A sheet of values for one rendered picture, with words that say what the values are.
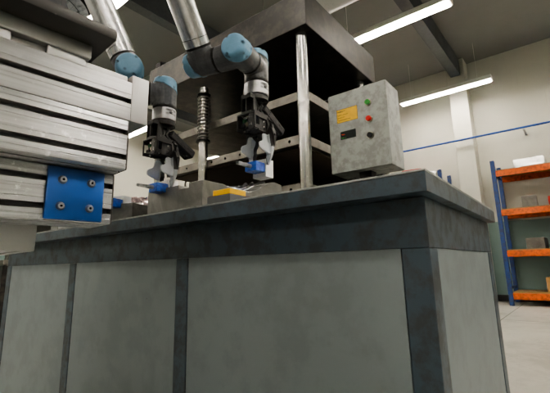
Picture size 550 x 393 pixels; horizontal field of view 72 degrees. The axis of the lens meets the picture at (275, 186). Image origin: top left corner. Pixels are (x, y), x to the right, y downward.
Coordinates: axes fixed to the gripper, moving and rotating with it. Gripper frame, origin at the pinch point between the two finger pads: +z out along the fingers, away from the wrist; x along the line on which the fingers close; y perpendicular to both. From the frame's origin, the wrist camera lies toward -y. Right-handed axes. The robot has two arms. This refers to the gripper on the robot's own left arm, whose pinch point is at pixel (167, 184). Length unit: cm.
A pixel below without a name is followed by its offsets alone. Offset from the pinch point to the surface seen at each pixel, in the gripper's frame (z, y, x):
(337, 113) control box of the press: -46, -85, 18
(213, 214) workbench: 13.6, 9.1, 30.8
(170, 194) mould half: 4.1, 2.1, 4.7
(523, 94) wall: -251, -670, 71
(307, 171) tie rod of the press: -17, -73, 7
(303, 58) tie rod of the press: -74, -73, 7
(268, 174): -0.2, -12.3, 31.4
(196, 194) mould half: 5.7, 2.1, 16.6
